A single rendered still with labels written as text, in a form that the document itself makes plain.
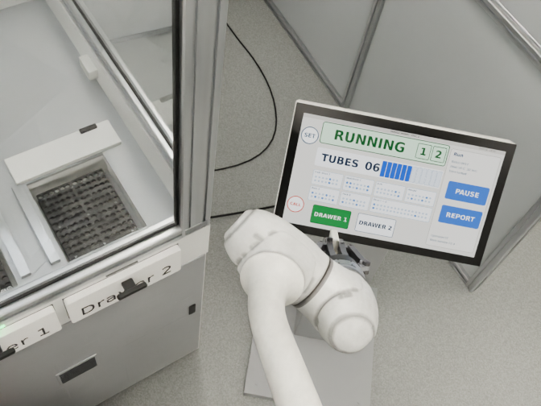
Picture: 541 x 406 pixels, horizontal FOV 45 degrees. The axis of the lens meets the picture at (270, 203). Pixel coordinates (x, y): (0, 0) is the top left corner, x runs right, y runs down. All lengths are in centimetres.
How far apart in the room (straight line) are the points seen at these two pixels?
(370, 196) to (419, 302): 118
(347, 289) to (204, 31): 47
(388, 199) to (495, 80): 83
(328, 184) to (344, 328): 59
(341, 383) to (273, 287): 151
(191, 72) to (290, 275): 38
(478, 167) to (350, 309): 67
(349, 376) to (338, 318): 144
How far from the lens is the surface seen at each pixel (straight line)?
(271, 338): 93
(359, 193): 158
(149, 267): 158
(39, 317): 155
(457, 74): 243
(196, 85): 116
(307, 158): 155
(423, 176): 159
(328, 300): 107
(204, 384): 244
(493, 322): 279
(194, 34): 108
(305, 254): 104
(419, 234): 163
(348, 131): 154
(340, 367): 248
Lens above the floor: 234
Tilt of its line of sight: 57 degrees down
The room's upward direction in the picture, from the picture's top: 13 degrees clockwise
